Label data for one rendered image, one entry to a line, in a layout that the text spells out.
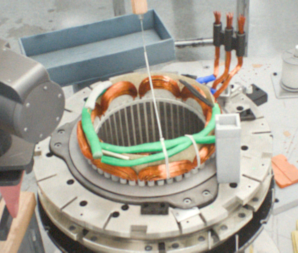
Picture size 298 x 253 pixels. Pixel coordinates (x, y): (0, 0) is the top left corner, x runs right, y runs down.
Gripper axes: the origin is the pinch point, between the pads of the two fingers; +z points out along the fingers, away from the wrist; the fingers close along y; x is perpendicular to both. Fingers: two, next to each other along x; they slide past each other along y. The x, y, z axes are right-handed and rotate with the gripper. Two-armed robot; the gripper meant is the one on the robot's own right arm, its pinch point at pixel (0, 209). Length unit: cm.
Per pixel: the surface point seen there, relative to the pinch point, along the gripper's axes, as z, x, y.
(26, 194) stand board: 9.0, 11.6, -0.7
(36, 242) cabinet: 17.3, 10.7, -0.4
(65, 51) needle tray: 12, 50, 0
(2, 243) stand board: 9.4, 3.7, -2.1
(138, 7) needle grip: -15.4, 15.8, 15.6
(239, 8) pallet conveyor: 80, 184, 43
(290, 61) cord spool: 27, 68, 43
